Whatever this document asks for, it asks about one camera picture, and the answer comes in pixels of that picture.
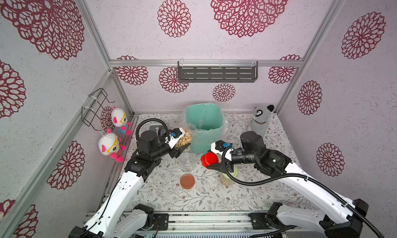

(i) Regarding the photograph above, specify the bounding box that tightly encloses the glass jar of peanuts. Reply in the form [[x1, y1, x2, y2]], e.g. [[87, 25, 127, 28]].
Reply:
[[180, 153, 196, 172]]

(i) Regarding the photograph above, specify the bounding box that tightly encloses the green lidded peanut jar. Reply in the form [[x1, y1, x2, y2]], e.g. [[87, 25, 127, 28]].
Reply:
[[220, 168, 238, 188]]

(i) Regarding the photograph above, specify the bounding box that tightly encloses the red jar lid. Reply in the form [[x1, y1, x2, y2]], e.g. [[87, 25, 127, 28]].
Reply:
[[201, 152, 219, 168]]

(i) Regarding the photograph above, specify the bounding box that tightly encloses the brown jar lid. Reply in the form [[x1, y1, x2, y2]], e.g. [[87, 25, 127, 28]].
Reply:
[[180, 173, 195, 189]]

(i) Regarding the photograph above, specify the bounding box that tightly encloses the red lidded peanut jar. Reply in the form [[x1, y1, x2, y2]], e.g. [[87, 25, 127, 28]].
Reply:
[[175, 124, 197, 149]]

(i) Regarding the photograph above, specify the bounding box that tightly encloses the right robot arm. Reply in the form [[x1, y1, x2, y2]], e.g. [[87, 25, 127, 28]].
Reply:
[[201, 131, 369, 238]]

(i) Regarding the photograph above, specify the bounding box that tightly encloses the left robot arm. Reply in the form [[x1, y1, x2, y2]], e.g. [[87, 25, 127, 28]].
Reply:
[[69, 127, 189, 238]]

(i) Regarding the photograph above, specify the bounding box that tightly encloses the green trash bin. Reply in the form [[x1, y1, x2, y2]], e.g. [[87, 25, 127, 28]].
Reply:
[[184, 103, 227, 154]]

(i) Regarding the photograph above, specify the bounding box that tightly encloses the grey plush dog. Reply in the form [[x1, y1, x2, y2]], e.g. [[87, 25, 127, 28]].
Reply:
[[248, 105, 275, 138]]

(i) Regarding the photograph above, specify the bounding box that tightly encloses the upper pink white plush doll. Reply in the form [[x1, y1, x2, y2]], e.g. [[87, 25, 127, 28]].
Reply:
[[111, 107, 132, 136]]

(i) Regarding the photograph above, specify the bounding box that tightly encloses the pink white plush doll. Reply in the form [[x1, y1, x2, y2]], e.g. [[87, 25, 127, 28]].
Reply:
[[111, 107, 132, 136], [98, 129, 126, 163]]

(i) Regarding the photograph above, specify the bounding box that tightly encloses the lower pink white plush doll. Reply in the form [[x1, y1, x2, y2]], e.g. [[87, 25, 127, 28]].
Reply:
[[98, 129, 126, 163]]

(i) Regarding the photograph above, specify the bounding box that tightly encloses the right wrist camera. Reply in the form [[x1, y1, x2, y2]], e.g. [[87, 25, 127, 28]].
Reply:
[[210, 140, 233, 161]]

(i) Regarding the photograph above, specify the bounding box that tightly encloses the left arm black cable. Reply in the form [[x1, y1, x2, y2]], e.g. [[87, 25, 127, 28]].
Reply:
[[135, 118, 171, 146]]

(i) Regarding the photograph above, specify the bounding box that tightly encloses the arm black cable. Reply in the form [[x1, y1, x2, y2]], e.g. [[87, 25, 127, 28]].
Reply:
[[221, 146, 385, 238], [135, 118, 171, 146]]

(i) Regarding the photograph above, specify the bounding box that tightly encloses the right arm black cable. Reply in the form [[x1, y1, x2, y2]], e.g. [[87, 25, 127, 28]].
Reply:
[[221, 146, 385, 238]]

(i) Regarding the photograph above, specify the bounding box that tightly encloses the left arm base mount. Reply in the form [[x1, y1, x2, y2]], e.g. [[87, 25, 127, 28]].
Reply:
[[133, 204, 169, 231]]

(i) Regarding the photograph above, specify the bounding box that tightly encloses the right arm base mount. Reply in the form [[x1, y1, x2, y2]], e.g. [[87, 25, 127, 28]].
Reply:
[[248, 202, 296, 230]]

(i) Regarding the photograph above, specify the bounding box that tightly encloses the aluminium rail frame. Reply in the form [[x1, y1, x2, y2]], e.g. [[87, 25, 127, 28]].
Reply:
[[79, 210, 340, 238]]

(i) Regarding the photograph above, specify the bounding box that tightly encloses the grey wall shelf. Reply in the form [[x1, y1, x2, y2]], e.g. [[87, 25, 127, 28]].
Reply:
[[177, 61, 258, 83]]

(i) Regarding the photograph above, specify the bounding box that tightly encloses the black wire basket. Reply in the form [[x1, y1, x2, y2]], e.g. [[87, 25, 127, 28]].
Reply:
[[81, 88, 115, 132]]

